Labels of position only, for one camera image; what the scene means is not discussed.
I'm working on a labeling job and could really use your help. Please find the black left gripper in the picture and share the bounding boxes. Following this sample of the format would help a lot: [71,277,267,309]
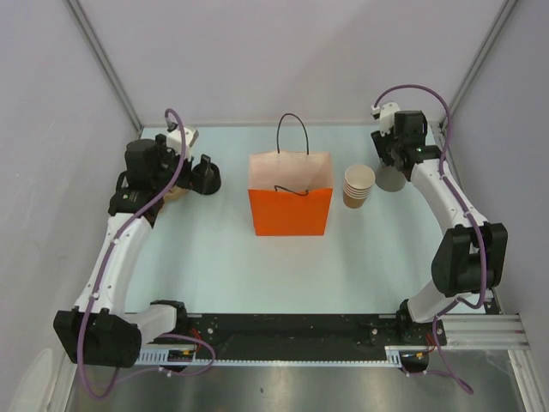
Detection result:
[151,135,211,194]

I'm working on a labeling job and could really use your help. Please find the brown pulp cup carrier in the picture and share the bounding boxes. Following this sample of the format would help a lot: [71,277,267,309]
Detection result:
[164,185,189,203]

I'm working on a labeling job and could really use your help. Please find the orange paper bag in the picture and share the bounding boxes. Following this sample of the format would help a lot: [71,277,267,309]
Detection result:
[247,112,335,238]

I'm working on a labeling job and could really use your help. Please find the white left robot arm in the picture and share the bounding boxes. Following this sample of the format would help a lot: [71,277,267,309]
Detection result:
[53,127,220,368]

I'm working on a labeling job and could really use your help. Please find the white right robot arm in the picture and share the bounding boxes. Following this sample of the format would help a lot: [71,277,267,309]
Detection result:
[370,103,508,345]

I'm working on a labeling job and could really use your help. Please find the black lid stack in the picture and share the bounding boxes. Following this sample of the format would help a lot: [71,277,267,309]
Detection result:
[190,160,221,195]

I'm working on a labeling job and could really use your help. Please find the grey straw holder tube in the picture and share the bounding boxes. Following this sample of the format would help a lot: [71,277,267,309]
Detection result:
[376,165,407,192]

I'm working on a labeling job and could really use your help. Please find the stacked brown paper cups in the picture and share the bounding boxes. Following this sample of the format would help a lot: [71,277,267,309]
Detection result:
[343,165,376,209]

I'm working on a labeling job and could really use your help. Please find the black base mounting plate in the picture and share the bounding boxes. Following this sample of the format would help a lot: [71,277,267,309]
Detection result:
[178,312,447,354]

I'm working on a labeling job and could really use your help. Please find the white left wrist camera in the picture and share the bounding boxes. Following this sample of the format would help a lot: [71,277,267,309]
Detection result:
[166,125,199,161]

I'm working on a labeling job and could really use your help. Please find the aluminium frame rail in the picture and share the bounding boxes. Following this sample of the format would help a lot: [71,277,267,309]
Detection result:
[442,314,529,350]

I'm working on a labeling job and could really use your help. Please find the white slotted cable duct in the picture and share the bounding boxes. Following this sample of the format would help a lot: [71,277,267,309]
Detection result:
[136,346,401,368]

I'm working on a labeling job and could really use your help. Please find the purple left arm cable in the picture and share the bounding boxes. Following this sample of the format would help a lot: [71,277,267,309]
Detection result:
[78,108,217,400]

